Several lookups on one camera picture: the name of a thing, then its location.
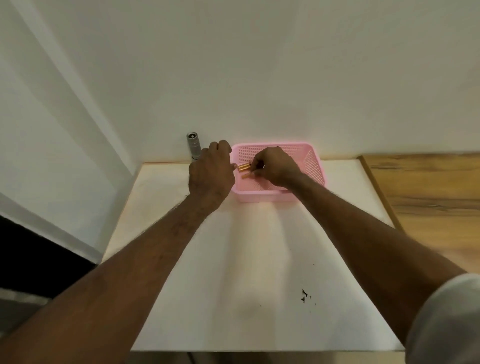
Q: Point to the person's right hand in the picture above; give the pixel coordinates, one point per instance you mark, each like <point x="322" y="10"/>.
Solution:
<point x="276" y="167"/>

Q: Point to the person's left hand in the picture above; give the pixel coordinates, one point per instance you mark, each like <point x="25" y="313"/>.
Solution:
<point x="210" y="176"/>

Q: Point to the person's right fingers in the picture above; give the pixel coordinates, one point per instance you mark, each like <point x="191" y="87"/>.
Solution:
<point x="258" y="165"/>

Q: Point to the person's left fingers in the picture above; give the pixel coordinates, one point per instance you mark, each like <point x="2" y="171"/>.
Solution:
<point x="225" y="149"/>

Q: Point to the gold battery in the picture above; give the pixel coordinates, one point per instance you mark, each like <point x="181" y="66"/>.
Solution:
<point x="247" y="174"/>
<point x="244" y="167"/>

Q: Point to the person's right forearm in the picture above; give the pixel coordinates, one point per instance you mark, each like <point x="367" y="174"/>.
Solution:
<point x="371" y="255"/>

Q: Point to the person's left forearm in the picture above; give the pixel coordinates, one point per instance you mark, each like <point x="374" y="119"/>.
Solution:
<point x="112" y="277"/>

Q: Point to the silver flashlight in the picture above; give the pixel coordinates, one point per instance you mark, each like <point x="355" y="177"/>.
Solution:
<point x="194" y="146"/>

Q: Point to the pink plastic basket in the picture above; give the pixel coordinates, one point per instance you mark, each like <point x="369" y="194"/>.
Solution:
<point x="311" y="165"/>

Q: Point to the white shirt sleeve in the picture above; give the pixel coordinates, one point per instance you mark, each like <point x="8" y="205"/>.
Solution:
<point x="446" y="322"/>

